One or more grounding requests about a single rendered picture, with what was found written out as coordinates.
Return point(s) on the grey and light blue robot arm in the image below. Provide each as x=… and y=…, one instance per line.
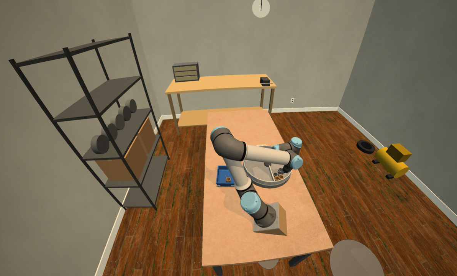
x=234, y=151

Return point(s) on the grey round turning table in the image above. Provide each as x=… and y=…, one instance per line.
x=261, y=174

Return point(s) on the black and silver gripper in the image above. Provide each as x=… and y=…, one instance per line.
x=286, y=169

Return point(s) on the blue open crate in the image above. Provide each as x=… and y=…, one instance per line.
x=222, y=174

